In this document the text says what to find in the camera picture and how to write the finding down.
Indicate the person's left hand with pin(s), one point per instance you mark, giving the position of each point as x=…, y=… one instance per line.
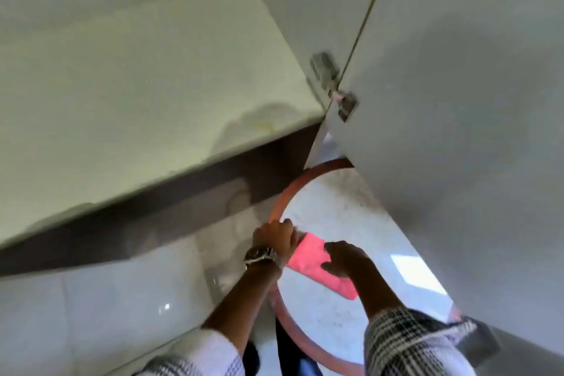
x=273, y=237

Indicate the dark wristwatch with metal band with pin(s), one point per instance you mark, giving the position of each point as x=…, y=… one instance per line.
x=261, y=254

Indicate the person's right forearm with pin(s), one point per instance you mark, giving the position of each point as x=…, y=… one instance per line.
x=396, y=327

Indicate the person's dark trousers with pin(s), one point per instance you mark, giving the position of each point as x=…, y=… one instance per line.
x=286, y=356

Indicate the metal cabinet hinge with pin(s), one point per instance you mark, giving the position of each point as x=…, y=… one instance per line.
x=347, y=105

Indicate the person's right hand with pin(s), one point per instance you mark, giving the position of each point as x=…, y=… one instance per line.
x=350, y=259

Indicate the person's left forearm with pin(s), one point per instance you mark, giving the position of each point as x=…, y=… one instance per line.
x=238, y=309

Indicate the person's left fingers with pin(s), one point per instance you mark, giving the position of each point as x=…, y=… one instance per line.
x=288, y=230

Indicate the person's right fingers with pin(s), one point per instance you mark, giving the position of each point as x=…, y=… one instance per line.
x=332, y=256

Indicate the white cabinet door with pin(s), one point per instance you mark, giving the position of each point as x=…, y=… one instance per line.
x=462, y=124

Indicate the pink cloth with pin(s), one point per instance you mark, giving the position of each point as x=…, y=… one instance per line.
x=315, y=259

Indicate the round table with red rim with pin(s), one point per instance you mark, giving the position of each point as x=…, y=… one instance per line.
x=339, y=212

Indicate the white cabinet body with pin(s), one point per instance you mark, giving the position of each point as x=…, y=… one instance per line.
x=132, y=102

